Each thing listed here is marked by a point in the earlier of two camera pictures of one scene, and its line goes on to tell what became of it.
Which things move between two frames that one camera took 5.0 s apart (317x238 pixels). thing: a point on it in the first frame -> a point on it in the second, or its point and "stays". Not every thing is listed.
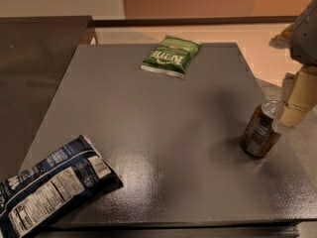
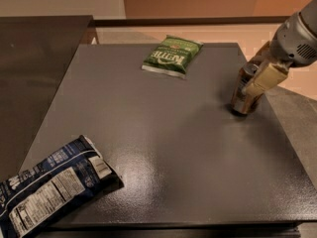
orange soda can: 263,128 -> 247,70
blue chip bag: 72,174 stays
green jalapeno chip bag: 171,56 stays
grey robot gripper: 305,34 -> 292,42
